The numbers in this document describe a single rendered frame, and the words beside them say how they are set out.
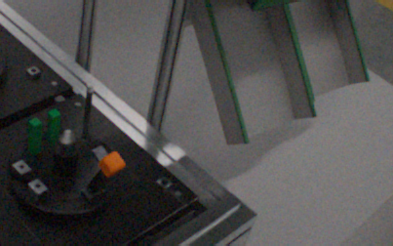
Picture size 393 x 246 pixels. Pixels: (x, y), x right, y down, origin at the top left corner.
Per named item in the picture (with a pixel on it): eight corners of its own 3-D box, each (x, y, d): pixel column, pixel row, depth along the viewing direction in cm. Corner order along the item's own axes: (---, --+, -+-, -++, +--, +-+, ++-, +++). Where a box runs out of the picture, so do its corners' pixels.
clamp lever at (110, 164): (103, 192, 76) (127, 164, 70) (91, 200, 75) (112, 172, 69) (87, 167, 77) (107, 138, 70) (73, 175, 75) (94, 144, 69)
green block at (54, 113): (58, 143, 82) (60, 113, 78) (51, 146, 81) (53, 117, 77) (53, 138, 82) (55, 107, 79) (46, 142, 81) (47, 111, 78)
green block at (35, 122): (41, 152, 80) (42, 122, 77) (33, 156, 79) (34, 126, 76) (35, 146, 81) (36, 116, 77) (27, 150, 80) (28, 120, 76)
